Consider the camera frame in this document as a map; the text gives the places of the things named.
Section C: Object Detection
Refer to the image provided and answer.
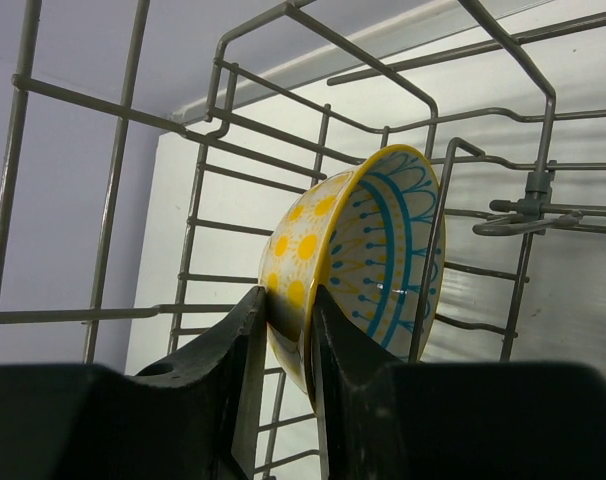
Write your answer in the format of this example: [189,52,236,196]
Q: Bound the grey wire dish rack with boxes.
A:
[0,1,606,479]

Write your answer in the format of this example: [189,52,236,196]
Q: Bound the teal bowl with yellow centre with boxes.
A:
[258,144,439,402]

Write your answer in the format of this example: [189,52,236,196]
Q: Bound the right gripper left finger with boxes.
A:
[0,287,266,479]

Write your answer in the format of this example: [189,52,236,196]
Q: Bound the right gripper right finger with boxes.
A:
[312,288,606,479]

